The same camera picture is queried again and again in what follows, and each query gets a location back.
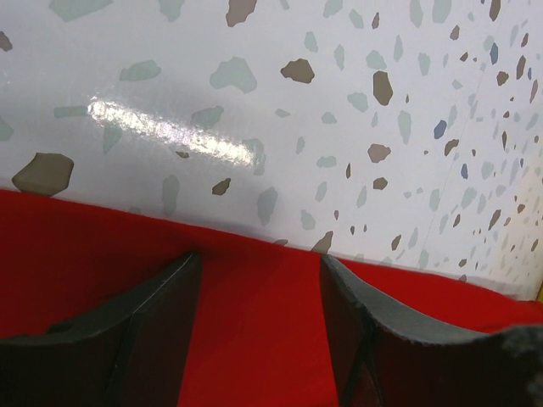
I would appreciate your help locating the red t shirt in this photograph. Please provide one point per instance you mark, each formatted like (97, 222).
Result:
(259, 336)

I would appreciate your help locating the yellow plastic bin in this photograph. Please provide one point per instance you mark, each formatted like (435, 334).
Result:
(540, 294)

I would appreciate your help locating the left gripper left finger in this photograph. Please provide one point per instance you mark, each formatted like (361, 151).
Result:
(129, 351)

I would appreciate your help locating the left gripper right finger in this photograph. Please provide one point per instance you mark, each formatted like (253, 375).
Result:
(385, 353)

